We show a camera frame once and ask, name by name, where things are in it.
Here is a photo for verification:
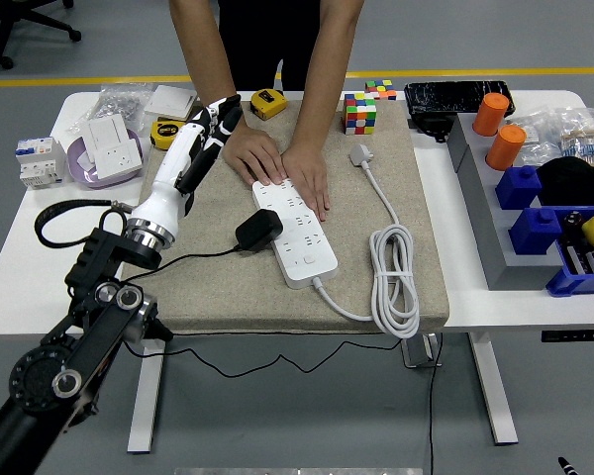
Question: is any person's right hand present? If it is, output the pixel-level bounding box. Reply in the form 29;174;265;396
221;123;288;187

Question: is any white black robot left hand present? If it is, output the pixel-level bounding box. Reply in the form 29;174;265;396
129;93;245;239

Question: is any person's left hand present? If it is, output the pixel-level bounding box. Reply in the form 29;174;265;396
280;143;332;223

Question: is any white power strip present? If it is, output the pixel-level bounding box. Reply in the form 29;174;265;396
251;178;340;291

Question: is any black power adapter plug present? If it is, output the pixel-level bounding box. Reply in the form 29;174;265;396
234;208;284;252

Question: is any thin black adapter cord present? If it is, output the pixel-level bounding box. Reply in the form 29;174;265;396
123;242;410;378

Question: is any round yellow tape measure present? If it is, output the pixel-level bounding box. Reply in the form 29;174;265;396
148;118;181;151

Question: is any square yellow tape measure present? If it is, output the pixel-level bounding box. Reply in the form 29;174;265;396
249;87;289;122

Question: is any large colourful puzzle cube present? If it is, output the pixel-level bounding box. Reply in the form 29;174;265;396
342;91;378;136

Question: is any white table leg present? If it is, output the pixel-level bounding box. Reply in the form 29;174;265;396
467;332;519;445
126;338;167;454

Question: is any clear bag of screws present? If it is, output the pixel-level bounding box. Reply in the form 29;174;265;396
66;83;154;135

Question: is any purple bowl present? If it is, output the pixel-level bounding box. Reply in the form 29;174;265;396
66;127;145;190

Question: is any small colourful puzzle cube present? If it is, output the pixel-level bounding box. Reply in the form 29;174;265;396
363;78;398;102

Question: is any small black device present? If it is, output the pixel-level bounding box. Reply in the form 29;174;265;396
409;112;455;144

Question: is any white circuit breaker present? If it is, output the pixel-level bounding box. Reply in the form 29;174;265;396
14;137;68;190

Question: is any black table control panel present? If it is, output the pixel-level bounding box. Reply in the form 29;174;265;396
541;329;594;343

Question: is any beige fabric mat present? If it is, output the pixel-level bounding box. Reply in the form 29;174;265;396
123;100;450;335

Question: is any black glossy tray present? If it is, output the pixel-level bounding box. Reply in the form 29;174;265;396
404;80;517;120

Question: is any blue plastic bin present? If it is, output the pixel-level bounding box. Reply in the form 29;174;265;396
544;205;594;298

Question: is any orange cylinder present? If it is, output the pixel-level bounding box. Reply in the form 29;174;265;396
484;124;528;172
470;92;511;139

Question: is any grey stepped block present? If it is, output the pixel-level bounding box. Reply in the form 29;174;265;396
447;113;565;292

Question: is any blue block with knob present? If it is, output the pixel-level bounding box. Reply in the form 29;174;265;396
494;164;544;212
508;207;564;256

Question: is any black office chair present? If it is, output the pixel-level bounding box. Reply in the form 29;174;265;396
0;0;83;70

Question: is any clear plastic bag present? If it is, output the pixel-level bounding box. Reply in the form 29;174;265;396
507;111;563;167

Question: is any black cloth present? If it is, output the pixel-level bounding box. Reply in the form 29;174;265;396
535;155;594;209

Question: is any clear bag of resistors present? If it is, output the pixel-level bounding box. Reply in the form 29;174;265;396
556;106;594;167

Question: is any white wall socket panel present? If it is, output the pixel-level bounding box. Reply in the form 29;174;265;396
93;140;144;180

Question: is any white power strip cord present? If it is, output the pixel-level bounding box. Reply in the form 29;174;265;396
310;142;421;340

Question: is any white flat switch box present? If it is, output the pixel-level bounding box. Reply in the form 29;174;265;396
143;84;199;121

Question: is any white wall switch panel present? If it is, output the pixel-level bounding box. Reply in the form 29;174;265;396
87;113;130;160

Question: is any black hanging cable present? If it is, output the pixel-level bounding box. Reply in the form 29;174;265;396
427;332;445;475

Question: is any metal bracket under table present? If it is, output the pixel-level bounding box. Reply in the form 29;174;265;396
399;332;443;370

